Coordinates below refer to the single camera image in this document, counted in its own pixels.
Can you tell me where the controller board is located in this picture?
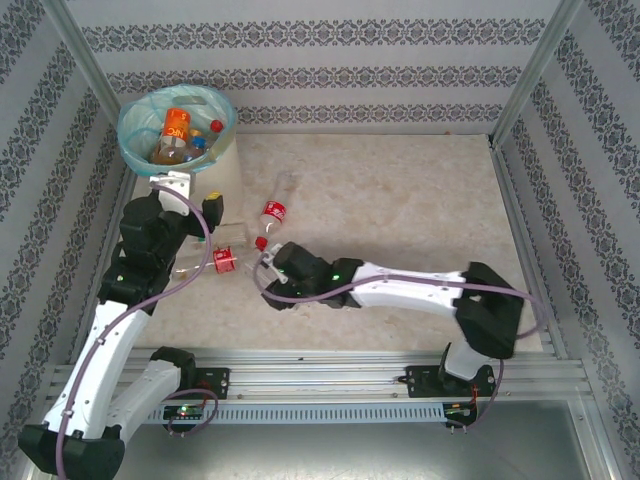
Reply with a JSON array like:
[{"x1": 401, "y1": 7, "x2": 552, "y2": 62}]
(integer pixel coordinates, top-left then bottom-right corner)
[
  {"x1": 442, "y1": 402, "x2": 479, "y2": 422},
  {"x1": 163, "y1": 404, "x2": 207, "y2": 422}
]

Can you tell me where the grey slotted cable duct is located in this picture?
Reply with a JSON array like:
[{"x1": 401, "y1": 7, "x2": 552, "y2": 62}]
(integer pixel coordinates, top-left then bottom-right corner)
[{"x1": 67, "y1": 403, "x2": 447, "y2": 426}]

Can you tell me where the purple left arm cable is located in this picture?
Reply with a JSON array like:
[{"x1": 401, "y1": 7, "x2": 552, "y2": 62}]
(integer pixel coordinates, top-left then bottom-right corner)
[{"x1": 54, "y1": 179, "x2": 220, "y2": 480}]

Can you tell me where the long clear bottle red cap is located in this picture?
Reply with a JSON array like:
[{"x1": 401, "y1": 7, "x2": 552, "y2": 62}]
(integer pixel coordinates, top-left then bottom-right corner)
[{"x1": 174, "y1": 238, "x2": 267, "y2": 279}]

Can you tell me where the orange label juice bottle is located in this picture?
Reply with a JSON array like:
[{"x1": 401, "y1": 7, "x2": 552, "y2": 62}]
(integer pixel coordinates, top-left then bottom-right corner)
[{"x1": 149, "y1": 107, "x2": 191, "y2": 166}]

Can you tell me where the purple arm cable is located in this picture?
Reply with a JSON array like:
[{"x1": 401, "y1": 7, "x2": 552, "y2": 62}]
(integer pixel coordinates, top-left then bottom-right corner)
[
  {"x1": 54, "y1": 179, "x2": 220, "y2": 480},
  {"x1": 252, "y1": 249, "x2": 549, "y2": 431}
]

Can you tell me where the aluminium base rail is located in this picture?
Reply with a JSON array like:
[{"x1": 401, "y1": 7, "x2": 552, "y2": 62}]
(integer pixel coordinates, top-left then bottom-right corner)
[{"x1": 47, "y1": 345, "x2": 594, "y2": 404}]

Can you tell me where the left controller board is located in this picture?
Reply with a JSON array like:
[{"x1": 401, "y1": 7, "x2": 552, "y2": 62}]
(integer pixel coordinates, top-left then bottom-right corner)
[{"x1": 163, "y1": 404, "x2": 207, "y2": 422}]

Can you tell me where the bin with blue liner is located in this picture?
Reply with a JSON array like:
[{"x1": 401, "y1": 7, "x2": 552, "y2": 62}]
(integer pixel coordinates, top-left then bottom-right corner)
[{"x1": 117, "y1": 83, "x2": 239, "y2": 177}]

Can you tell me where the right controller board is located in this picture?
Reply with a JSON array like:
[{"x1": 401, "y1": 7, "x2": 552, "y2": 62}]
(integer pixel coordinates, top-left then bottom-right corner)
[{"x1": 442, "y1": 402, "x2": 479, "y2": 422}]

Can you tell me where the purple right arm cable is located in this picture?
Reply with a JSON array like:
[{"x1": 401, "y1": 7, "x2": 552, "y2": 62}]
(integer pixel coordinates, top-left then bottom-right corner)
[{"x1": 252, "y1": 249, "x2": 549, "y2": 431}]

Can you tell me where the aluminium frame post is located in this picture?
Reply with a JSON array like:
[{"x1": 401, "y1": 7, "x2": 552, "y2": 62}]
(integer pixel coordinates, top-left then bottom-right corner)
[
  {"x1": 490, "y1": 0, "x2": 586, "y2": 149},
  {"x1": 42, "y1": 0, "x2": 132, "y2": 146}
]

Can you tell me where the clear bottle pink label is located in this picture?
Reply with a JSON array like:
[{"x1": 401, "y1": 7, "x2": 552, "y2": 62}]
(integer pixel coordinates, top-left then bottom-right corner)
[{"x1": 202, "y1": 118, "x2": 225, "y2": 149}]

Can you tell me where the squat clear bottle green cap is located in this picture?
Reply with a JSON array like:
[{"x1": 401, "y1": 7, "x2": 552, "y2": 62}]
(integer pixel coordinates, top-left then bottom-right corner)
[{"x1": 192, "y1": 222, "x2": 250, "y2": 249}]

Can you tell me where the clear cola bottle red label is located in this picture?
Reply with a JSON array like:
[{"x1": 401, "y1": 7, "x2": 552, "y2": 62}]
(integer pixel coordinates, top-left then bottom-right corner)
[{"x1": 256, "y1": 170, "x2": 300, "y2": 236}]

